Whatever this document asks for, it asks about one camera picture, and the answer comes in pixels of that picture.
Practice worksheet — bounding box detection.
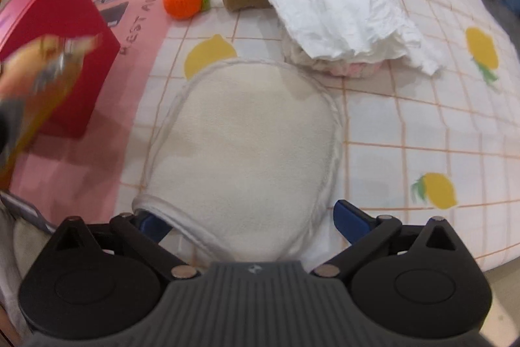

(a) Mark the yellow packet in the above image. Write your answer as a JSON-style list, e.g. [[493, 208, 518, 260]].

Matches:
[[0, 33, 104, 189]]

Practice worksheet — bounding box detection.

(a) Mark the white tissue paper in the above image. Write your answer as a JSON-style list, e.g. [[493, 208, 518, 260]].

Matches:
[[259, 0, 445, 76]]

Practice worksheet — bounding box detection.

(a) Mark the lemon printed mat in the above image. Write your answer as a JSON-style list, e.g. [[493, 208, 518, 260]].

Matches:
[[0, 0, 520, 270]]

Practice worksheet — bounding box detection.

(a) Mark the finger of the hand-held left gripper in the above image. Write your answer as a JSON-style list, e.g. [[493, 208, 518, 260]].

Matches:
[[0, 99, 26, 158]]

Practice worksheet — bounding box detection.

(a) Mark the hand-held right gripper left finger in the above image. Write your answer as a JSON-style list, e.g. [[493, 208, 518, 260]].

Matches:
[[51, 212, 201, 279]]

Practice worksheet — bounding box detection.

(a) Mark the white round cloth mitt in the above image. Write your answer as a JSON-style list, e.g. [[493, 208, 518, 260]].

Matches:
[[132, 58, 348, 262]]

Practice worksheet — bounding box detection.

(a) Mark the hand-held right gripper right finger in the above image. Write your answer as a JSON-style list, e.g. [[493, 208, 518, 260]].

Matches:
[[312, 199, 464, 278]]

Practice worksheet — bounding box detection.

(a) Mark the red box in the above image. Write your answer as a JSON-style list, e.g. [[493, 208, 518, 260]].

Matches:
[[0, 0, 121, 139]]

